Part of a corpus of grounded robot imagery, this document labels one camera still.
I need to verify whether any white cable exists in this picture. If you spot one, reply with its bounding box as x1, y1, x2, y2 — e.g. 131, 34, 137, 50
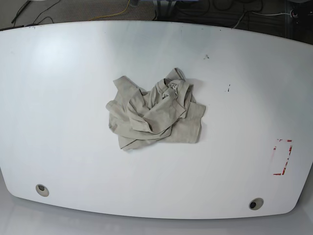
232, 10, 291, 29

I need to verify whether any left table cable grommet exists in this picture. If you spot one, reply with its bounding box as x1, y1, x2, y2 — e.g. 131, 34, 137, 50
36, 184, 49, 197

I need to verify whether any right table cable grommet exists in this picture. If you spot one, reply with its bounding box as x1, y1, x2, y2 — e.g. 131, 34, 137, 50
249, 198, 264, 211

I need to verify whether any yellow cable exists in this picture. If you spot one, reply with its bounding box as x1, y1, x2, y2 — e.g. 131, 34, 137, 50
89, 0, 130, 21

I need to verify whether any beige t-shirt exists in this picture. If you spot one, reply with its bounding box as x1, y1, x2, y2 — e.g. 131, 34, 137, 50
106, 68, 206, 151

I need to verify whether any table cable grommet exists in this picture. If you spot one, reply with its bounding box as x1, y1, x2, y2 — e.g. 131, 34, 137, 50
249, 198, 264, 211
36, 184, 49, 197

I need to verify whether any red tape rectangle marking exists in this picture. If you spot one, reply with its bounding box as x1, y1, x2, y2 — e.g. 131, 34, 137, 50
270, 139, 293, 176

